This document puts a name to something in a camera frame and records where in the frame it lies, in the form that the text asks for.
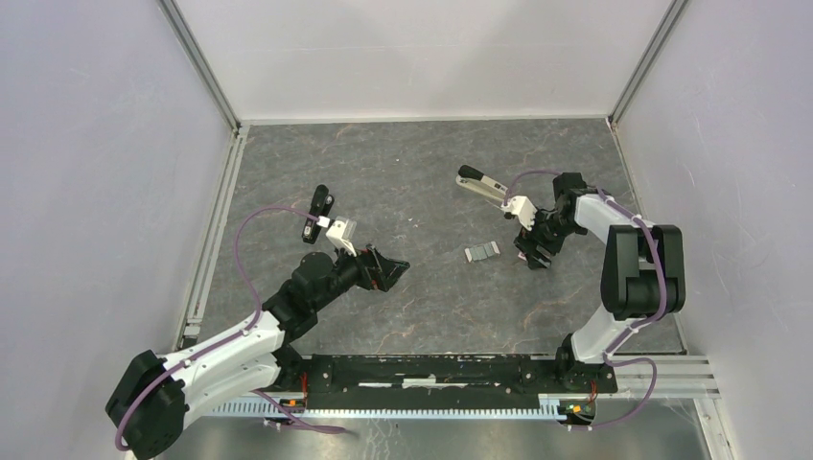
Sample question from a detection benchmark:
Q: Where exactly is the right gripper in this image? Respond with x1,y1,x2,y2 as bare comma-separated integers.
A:
514,204,582,269

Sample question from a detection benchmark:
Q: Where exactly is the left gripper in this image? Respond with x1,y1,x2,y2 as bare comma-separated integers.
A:
312,238,408,311

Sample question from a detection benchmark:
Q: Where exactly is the staple tray box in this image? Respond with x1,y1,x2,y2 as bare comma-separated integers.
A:
464,241,500,263

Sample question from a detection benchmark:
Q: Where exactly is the black stapler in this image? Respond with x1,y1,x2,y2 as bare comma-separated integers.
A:
301,184,335,244

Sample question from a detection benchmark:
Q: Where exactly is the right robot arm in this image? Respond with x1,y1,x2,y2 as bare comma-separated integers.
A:
501,172,685,391

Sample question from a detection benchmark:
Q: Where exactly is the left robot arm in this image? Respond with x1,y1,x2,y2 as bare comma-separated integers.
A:
105,245,410,459

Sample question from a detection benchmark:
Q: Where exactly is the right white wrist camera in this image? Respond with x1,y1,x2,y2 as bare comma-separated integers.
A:
500,195,538,231

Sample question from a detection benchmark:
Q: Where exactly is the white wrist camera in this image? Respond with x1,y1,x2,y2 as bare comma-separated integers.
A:
315,217,358,257
500,195,538,231

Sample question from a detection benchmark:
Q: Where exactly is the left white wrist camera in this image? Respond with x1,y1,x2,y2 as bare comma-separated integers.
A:
315,217,358,257

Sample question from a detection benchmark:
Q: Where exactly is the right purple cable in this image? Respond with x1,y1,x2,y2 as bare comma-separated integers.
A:
504,169,669,433

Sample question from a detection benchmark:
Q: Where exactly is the purple cable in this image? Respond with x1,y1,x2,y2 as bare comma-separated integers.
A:
114,204,347,453
504,169,669,433

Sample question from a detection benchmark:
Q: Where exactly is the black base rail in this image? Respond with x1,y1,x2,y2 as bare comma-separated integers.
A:
298,353,618,411

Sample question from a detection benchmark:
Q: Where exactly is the white cable duct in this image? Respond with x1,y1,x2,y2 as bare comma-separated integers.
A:
208,395,567,422

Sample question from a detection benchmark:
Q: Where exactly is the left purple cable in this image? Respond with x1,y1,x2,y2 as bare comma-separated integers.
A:
114,204,347,453

